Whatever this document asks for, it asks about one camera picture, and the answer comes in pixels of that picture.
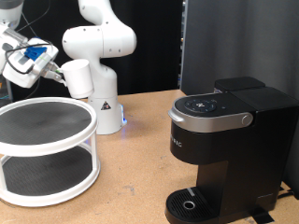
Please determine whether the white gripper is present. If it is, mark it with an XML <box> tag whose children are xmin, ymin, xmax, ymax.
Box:
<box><xmin>1</xmin><ymin>37</ymin><xmax>67</xmax><ymax>90</ymax></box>

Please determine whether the white mug with green handle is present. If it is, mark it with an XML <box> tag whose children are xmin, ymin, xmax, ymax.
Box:
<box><xmin>55</xmin><ymin>59</ymin><xmax>95</xmax><ymax>100</ymax></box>

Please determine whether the black Keurig coffee machine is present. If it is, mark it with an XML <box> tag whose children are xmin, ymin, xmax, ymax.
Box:
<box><xmin>164</xmin><ymin>77</ymin><xmax>299</xmax><ymax>224</ymax></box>

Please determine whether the white two-tier turntable rack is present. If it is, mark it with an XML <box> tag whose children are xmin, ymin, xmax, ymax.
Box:
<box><xmin>0</xmin><ymin>96</ymin><xmax>101</xmax><ymax>208</ymax></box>

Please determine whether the black curtain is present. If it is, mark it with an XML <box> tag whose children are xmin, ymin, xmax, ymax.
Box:
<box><xmin>0</xmin><ymin>0</ymin><xmax>183</xmax><ymax>101</ymax></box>

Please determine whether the black tape strip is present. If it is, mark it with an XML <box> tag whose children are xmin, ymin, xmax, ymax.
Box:
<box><xmin>249</xmin><ymin>207</ymin><xmax>276</xmax><ymax>224</ymax></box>

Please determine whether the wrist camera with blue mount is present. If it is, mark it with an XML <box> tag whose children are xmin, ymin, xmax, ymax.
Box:
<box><xmin>10</xmin><ymin>45</ymin><xmax>50</xmax><ymax>74</ymax></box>

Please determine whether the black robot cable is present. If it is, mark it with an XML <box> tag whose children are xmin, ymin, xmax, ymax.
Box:
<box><xmin>4</xmin><ymin>0</ymin><xmax>54</xmax><ymax>76</ymax></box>

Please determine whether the metal shelf frame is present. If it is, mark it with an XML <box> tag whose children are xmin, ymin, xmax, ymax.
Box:
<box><xmin>0</xmin><ymin>80</ymin><xmax>13</xmax><ymax>101</ymax></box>

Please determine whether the black power cable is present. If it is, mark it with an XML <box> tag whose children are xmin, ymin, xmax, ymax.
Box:
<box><xmin>276</xmin><ymin>186</ymin><xmax>295</xmax><ymax>201</ymax></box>

